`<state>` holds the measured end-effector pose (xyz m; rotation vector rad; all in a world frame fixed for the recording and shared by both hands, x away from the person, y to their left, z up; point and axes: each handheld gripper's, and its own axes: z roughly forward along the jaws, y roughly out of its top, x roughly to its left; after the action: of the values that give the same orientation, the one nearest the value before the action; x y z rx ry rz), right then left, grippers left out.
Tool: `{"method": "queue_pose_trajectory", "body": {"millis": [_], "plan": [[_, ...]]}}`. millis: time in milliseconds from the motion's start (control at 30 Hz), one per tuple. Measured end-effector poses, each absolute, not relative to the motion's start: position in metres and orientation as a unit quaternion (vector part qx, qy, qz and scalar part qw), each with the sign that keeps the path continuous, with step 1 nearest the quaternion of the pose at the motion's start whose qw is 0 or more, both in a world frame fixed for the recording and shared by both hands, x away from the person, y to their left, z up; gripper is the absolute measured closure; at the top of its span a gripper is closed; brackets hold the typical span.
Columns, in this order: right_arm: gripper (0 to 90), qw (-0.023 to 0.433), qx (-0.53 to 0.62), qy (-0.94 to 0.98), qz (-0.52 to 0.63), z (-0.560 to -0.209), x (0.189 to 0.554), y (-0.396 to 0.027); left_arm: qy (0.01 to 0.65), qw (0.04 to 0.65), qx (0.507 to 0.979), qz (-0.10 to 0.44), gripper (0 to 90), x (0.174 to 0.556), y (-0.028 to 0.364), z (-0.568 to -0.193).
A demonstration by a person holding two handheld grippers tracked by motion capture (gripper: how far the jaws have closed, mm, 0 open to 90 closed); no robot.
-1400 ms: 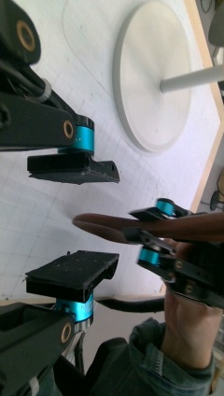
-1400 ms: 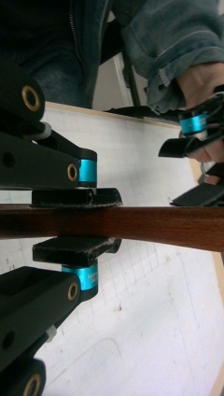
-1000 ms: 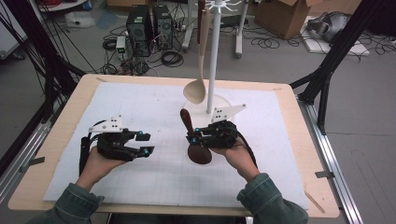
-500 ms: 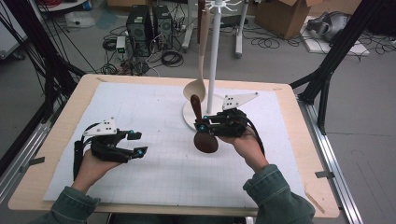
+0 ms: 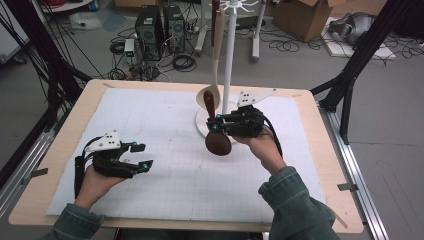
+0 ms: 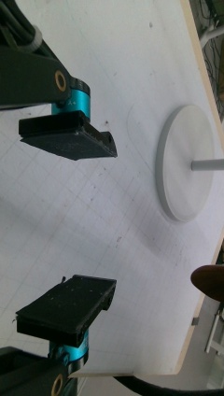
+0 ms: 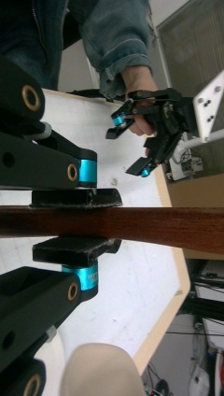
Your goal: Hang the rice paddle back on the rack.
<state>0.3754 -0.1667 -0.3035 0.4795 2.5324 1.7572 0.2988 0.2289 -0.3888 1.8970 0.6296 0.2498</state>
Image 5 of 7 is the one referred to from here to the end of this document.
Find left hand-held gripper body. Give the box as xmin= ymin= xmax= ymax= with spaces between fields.
xmin=83 ymin=130 xmax=141 ymax=180

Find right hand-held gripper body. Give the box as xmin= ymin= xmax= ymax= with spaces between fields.
xmin=218 ymin=88 xmax=278 ymax=138

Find dark wooden spoon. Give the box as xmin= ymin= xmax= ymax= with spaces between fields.
xmin=203 ymin=89 xmax=233 ymax=157

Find white utensil rack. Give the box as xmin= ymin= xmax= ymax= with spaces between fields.
xmin=195 ymin=0 xmax=260 ymax=145

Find light wooden spoon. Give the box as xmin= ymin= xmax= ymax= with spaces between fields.
xmin=195 ymin=8 xmax=227 ymax=111

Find person's left hand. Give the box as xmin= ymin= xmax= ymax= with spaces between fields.
xmin=73 ymin=164 xmax=126 ymax=211

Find white grid mat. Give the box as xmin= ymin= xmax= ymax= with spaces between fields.
xmin=46 ymin=87 xmax=331 ymax=225

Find white stand leg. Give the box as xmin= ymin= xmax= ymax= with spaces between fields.
xmin=251 ymin=0 xmax=268 ymax=64
xmin=194 ymin=0 xmax=210 ymax=57

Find white power adapter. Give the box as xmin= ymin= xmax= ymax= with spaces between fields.
xmin=123 ymin=38 xmax=136 ymax=65

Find black computer tower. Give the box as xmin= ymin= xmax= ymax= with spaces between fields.
xmin=134 ymin=4 xmax=164 ymax=63
xmin=162 ymin=4 xmax=186 ymax=54

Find large cardboard box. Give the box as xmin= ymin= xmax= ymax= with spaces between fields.
xmin=273 ymin=0 xmax=338 ymax=43

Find clear plastic bag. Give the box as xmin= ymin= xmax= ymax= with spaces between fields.
xmin=69 ymin=11 xmax=103 ymax=32

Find flat cardboard box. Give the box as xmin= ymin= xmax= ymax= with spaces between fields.
xmin=114 ymin=0 xmax=162 ymax=9

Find grey bag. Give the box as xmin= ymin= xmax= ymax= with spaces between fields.
xmin=328 ymin=12 xmax=376 ymax=46

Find white foam board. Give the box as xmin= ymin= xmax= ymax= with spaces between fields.
xmin=321 ymin=18 xmax=398 ymax=62

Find white round table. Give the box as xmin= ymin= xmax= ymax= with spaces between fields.
xmin=39 ymin=0 xmax=95 ymax=14

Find white cabinet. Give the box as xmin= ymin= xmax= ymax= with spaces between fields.
xmin=0 ymin=0 xmax=32 ymax=65

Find right hand-held gripper cable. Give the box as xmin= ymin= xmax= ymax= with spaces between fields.
xmin=261 ymin=113 xmax=285 ymax=158

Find hand-held gripper cable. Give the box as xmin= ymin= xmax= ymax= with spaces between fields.
xmin=73 ymin=137 xmax=101 ymax=200
xmin=261 ymin=113 xmax=285 ymax=158

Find left hand-held gripper cable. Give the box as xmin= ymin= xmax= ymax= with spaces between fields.
xmin=73 ymin=137 xmax=101 ymax=200

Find coiled black cable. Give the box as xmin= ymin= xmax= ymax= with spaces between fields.
xmin=172 ymin=53 xmax=198 ymax=73

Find grey metal bracket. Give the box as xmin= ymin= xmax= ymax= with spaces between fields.
xmin=337 ymin=181 xmax=360 ymax=193
xmin=20 ymin=168 xmax=49 ymax=186

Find aluminium rail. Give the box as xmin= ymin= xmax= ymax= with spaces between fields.
xmin=319 ymin=105 xmax=390 ymax=240
xmin=0 ymin=128 xmax=57 ymax=218

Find black frame strut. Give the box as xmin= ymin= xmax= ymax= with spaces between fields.
xmin=309 ymin=0 xmax=413 ymax=145
xmin=3 ymin=0 xmax=92 ymax=132

